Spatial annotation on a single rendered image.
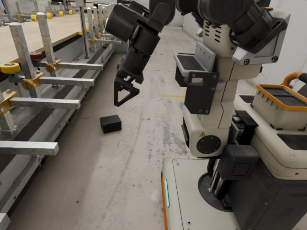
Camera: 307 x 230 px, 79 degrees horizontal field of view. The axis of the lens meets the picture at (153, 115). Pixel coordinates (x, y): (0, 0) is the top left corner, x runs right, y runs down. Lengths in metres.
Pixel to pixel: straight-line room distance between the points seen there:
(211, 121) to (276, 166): 0.28
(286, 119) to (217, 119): 0.28
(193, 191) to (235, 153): 0.50
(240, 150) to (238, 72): 0.30
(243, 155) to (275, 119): 0.21
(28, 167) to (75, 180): 0.34
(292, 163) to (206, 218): 0.54
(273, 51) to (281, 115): 0.37
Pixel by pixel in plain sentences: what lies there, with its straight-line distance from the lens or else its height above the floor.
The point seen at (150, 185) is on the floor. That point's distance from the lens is 1.55.
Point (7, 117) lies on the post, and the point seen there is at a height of 0.78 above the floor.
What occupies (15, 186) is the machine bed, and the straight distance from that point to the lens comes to 1.55.
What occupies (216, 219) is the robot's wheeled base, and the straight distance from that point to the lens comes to 1.16.
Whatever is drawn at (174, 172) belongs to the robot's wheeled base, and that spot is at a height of 0.28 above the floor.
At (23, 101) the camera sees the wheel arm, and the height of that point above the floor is 0.84.
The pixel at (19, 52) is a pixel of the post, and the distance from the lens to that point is 1.10.
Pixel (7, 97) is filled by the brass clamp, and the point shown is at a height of 0.86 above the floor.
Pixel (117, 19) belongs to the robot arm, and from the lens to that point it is 0.48.
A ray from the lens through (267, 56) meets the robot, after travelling 0.57.
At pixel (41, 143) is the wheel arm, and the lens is 0.70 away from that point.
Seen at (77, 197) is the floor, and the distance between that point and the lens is 1.55.
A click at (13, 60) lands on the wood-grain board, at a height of 0.90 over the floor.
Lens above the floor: 1.23
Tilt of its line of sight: 31 degrees down
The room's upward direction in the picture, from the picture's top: 4 degrees clockwise
